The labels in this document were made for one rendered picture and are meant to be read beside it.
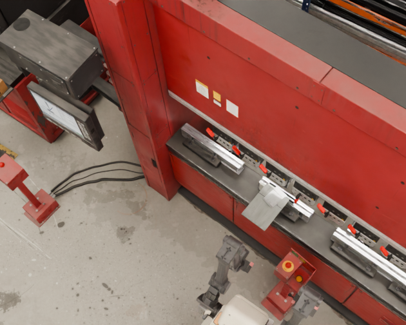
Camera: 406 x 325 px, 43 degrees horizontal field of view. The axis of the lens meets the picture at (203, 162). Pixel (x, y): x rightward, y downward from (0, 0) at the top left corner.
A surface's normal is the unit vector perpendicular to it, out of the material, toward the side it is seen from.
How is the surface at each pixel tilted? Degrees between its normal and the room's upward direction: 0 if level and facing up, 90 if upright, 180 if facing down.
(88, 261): 0
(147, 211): 0
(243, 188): 0
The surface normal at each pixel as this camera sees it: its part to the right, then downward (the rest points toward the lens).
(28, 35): -0.04, -0.45
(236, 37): -0.63, 0.70
